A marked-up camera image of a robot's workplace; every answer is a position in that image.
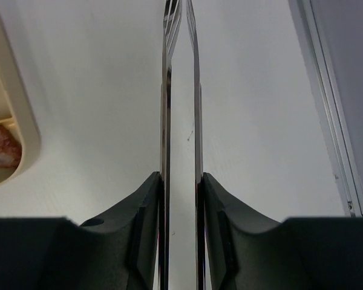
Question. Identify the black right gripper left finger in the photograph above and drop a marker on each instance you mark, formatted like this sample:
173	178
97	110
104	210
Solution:
113	250

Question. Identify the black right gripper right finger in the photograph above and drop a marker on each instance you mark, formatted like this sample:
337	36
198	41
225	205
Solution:
248	250

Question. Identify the brown fried chicken piece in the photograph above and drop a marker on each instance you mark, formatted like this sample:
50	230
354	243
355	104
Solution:
10	149

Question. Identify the metal food tongs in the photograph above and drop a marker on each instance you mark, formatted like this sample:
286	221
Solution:
171	26

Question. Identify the beige lunch box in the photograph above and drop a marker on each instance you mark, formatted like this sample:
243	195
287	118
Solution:
16	114

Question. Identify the aluminium rail frame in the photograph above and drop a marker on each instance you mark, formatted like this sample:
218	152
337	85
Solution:
324	87

